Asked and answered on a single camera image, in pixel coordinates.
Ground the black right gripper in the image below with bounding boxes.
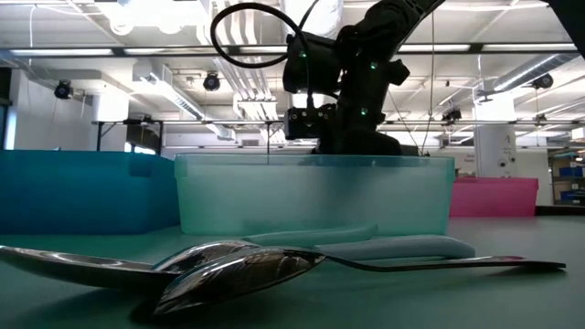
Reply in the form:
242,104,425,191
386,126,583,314
314,93,404,156

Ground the silver metal spoon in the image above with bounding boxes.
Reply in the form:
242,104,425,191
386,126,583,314
153,249,567,317

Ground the long ceiling light strip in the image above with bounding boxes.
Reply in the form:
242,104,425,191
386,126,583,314
0,42,585,57

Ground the background storage shelf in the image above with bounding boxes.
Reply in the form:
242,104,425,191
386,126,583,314
548,148,585,207

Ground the silver round ventilation duct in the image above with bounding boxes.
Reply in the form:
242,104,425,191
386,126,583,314
279,0,345,40

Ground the white round column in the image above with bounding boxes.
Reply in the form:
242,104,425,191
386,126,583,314
473,98,517,179

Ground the teal handled spoon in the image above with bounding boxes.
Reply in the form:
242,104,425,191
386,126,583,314
150,222,378,275

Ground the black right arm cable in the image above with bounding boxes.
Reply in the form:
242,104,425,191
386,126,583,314
209,0,321,111

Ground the pile of loose spoons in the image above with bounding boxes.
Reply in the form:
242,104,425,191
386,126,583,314
0,214,585,329

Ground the light blue handled spoon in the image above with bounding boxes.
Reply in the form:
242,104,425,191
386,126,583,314
0,235,476,290

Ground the white ceiling pipe bundle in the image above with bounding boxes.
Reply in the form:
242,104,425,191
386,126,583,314
196,0,280,121

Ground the silver slanted duct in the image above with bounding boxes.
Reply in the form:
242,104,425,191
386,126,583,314
493,52,581,92

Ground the translucent teal plastic bin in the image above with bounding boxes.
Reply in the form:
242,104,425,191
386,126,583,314
174,154,457,237

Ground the pink plastic bin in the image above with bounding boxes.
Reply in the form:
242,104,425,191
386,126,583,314
450,176,539,218

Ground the blue plastic bin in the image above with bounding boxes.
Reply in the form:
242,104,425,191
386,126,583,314
0,149,182,235

